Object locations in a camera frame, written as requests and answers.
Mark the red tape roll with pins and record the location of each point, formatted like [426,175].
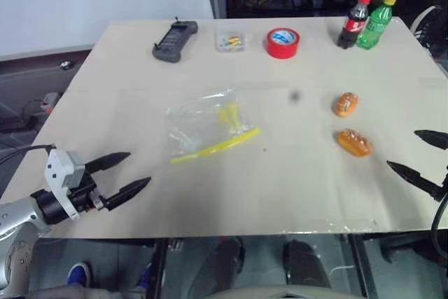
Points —
[283,42]

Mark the green bottle yellow cap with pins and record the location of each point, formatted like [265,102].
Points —
[373,23]

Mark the long orange bread roll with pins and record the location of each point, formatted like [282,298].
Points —
[354,142]

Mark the clear zip bag yellow seal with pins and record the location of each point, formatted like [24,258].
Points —
[210,127]

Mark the round orange bread roll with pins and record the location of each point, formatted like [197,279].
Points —
[346,103]

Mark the blue shoe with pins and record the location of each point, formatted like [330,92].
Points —
[78,272]

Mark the grey handheld controller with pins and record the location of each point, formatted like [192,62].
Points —
[175,40]

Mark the red grey device on floor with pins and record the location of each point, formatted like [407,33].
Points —
[49,100]

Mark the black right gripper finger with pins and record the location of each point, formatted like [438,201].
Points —
[411,174]
[432,137]

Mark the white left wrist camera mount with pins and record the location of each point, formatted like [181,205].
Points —
[59,169]

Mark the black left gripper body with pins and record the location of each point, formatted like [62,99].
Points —
[82,194]

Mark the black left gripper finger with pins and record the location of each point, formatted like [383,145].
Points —
[127,190]
[106,159]

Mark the black white sneaker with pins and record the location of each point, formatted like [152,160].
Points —
[425,24]

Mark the cola bottle red cap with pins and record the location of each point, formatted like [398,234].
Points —
[353,22]

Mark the clear plastic box small parts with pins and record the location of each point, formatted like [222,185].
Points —
[234,40]

